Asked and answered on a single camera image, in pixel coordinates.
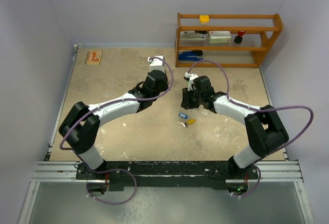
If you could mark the red black stamp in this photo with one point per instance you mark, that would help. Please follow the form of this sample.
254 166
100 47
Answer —
239 38

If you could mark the wooden shelf rack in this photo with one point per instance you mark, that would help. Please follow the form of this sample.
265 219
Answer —
245 38

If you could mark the blue tagged key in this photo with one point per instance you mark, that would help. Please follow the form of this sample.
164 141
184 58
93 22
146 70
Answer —
183 115

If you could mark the yellow lidded container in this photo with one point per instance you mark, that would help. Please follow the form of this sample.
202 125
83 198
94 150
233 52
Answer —
204 19

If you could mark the aluminium frame rail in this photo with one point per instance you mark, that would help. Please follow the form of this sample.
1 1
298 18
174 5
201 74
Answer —
54 171

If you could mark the yellow tagged key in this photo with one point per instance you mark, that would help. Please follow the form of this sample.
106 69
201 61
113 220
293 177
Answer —
187 123

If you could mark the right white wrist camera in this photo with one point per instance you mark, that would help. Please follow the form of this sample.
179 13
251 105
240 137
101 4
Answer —
190 77

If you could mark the white grey stapler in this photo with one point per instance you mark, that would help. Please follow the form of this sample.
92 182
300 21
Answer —
192 35

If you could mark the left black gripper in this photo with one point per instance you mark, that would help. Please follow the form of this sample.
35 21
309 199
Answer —
165 87

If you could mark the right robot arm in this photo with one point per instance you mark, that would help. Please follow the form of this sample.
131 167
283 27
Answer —
265 130

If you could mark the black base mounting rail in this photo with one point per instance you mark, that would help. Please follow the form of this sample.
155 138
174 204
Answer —
217 175

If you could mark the orange spiral notepad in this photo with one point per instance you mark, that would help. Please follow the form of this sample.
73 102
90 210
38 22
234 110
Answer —
93 58

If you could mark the blue black stapler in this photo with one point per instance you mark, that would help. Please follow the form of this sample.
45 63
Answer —
193 55

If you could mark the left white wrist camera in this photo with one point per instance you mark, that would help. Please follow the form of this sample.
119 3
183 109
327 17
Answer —
156 63

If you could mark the white red box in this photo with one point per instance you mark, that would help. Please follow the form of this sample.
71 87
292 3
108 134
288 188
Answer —
219 37

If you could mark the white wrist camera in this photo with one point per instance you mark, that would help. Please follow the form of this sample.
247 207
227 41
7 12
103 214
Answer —
156 63
190 77

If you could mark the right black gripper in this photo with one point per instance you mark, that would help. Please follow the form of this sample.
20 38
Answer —
186 103

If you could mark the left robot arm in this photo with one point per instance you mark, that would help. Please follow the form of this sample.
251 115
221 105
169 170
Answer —
79 128

